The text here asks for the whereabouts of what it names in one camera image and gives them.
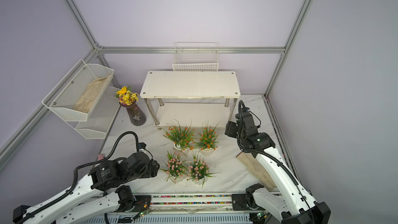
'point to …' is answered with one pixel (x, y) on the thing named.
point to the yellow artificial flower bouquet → (126, 96)
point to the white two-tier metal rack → (198, 96)
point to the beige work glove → (248, 158)
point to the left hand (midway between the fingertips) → (151, 169)
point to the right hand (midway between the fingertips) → (233, 129)
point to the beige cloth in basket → (83, 104)
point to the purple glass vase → (137, 115)
